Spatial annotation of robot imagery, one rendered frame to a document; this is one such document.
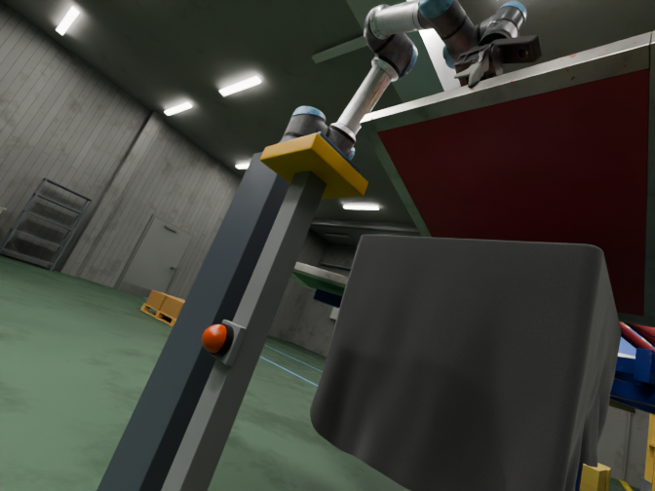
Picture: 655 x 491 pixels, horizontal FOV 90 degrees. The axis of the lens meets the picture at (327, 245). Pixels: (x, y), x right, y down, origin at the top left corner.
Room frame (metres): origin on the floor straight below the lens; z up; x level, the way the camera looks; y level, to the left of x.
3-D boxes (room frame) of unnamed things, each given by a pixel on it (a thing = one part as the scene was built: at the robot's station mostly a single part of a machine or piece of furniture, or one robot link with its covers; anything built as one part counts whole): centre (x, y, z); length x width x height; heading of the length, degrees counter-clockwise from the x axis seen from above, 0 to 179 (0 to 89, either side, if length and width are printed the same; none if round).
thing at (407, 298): (0.59, -0.22, 0.74); 0.45 x 0.03 x 0.43; 42
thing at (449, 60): (0.70, -0.16, 1.54); 0.11 x 0.11 x 0.08; 33
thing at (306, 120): (1.07, 0.22, 1.37); 0.13 x 0.12 x 0.14; 123
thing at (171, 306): (6.45, 2.16, 0.21); 1.18 x 0.85 x 0.41; 47
